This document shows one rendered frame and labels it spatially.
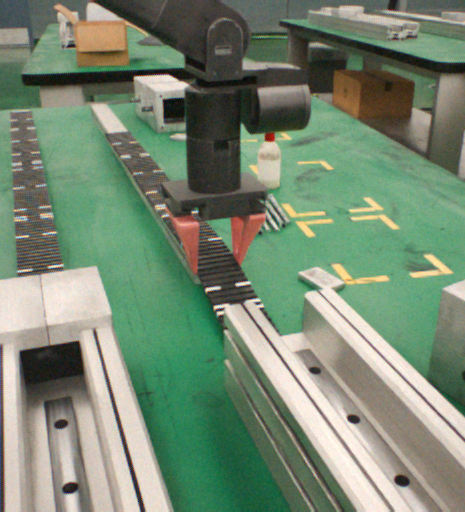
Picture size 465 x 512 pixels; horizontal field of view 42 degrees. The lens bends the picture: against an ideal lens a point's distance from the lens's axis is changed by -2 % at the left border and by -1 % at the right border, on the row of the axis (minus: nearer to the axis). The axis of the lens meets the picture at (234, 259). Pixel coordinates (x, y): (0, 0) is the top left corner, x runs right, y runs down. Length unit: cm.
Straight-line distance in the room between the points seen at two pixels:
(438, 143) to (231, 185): 235
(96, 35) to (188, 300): 191
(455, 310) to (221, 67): 30
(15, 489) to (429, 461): 24
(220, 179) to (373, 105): 364
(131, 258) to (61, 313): 31
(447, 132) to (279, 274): 226
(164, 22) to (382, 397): 37
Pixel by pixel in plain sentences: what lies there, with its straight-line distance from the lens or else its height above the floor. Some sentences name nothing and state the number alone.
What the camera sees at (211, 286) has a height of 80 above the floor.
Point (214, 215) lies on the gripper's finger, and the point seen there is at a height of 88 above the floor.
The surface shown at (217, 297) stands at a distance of 65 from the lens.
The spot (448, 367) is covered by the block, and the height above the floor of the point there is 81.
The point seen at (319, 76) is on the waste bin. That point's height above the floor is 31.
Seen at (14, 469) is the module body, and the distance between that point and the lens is 37.
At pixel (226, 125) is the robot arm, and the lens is 61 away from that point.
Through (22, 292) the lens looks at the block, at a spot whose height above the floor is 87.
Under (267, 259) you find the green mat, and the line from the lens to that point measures 78.
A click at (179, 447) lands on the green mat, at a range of 49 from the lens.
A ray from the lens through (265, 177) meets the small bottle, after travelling 102.
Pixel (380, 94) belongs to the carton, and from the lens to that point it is 424.
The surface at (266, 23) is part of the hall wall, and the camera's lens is 1177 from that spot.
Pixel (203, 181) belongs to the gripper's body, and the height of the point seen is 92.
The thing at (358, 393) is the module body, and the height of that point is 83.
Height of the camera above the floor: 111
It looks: 26 degrees down
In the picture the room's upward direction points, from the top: straight up
